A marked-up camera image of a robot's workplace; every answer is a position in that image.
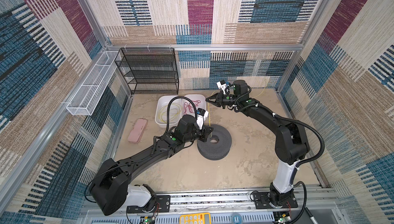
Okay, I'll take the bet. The aluminium corner post right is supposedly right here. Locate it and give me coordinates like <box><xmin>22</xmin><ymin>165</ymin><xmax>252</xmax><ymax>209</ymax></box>
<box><xmin>276</xmin><ymin>0</ymin><xmax>330</xmax><ymax>95</ymax></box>

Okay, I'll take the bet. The white wire mesh basket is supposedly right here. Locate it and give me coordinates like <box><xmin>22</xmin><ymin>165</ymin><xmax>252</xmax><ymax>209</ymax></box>
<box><xmin>66</xmin><ymin>51</ymin><xmax>118</xmax><ymax>116</ymax></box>

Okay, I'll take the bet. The aluminium horizontal back rail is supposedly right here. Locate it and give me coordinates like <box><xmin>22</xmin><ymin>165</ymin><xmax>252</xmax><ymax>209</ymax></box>
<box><xmin>107</xmin><ymin>43</ymin><xmax>304</xmax><ymax>51</ymax></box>

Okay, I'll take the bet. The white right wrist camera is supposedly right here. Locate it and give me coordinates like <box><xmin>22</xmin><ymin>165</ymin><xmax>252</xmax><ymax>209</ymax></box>
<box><xmin>216</xmin><ymin>80</ymin><xmax>230</xmax><ymax>95</ymax></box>

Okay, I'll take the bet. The white tray with red cable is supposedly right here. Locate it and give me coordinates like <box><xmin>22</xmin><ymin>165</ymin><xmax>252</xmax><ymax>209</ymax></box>
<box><xmin>181</xmin><ymin>94</ymin><xmax>207</xmax><ymax>117</ymax></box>

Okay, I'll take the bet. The black wire mesh shelf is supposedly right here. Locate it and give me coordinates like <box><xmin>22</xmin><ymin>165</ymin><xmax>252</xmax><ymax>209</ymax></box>
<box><xmin>115</xmin><ymin>48</ymin><xmax>180</xmax><ymax>94</ymax></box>

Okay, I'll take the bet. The aluminium corner post left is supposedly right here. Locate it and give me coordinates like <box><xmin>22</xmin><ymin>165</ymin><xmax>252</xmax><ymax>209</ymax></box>
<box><xmin>78</xmin><ymin>0</ymin><xmax>108</xmax><ymax>49</ymax></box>

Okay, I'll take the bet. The yellow cable in tray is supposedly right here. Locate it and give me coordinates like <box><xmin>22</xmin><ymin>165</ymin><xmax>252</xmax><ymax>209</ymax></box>
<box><xmin>157</xmin><ymin>102</ymin><xmax>182</xmax><ymax>123</ymax></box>

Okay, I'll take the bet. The yellow calculator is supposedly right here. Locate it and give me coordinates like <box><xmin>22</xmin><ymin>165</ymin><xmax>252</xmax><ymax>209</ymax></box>
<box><xmin>179</xmin><ymin>212</ymin><xmax>211</xmax><ymax>224</ymax></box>

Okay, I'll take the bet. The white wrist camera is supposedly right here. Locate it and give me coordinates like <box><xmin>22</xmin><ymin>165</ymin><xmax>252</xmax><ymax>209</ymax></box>
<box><xmin>216</xmin><ymin>80</ymin><xmax>230</xmax><ymax>95</ymax></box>
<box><xmin>197</xmin><ymin>108</ymin><xmax>209</xmax><ymax>130</ymax></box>

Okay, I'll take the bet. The aluminium corner post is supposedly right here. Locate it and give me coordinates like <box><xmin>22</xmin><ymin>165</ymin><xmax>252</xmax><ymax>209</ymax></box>
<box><xmin>276</xmin><ymin>0</ymin><xmax>330</xmax><ymax>95</ymax></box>
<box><xmin>78</xmin><ymin>0</ymin><xmax>108</xmax><ymax>49</ymax></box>

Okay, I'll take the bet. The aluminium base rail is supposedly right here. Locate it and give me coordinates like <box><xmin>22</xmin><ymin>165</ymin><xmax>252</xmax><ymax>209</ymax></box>
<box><xmin>77</xmin><ymin>185</ymin><xmax>351</xmax><ymax>224</ymax></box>

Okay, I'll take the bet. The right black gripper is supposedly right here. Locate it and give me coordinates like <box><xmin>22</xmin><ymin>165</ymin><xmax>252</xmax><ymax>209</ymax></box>
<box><xmin>206</xmin><ymin>90</ymin><xmax>240</xmax><ymax>108</ymax></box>

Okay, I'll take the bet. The white tray with yellow cables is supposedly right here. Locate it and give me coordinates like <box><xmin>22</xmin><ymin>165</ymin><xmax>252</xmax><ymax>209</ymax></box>
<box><xmin>154</xmin><ymin>95</ymin><xmax>184</xmax><ymax>129</ymax></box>

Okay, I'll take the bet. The pink eraser block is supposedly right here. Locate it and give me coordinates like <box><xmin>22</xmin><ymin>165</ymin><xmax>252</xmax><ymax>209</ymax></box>
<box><xmin>128</xmin><ymin>118</ymin><xmax>148</xmax><ymax>144</ymax></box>

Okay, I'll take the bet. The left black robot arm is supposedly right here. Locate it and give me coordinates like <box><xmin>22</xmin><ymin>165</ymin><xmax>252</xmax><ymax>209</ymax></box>
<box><xmin>87</xmin><ymin>108</ymin><xmax>213</xmax><ymax>216</ymax></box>

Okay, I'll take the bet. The blue tape roll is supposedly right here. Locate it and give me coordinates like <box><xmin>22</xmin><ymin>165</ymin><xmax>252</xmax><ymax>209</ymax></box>
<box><xmin>231</xmin><ymin>213</ymin><xmax>243</xmax><ymax>224</ymax></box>

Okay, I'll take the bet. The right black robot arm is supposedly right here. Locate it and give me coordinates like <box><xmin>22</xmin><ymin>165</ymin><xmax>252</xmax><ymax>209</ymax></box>
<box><xmin>206</xmin><ymin>80</ymin><xmax>325</xmax><ymax>208</ymax></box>

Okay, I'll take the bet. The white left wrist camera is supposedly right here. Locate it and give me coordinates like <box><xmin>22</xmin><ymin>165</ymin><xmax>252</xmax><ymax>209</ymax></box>
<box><xmin>197</xmin><ymin>108</ymin><xmax>209</xmax><ymax>130</ymax></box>

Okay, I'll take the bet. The red cable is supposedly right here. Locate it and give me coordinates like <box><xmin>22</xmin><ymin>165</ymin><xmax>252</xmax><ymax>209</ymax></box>
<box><xmin>183</xmin><ymin>99</ymin><xmax>202</xmax><ymax>117</ymax></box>

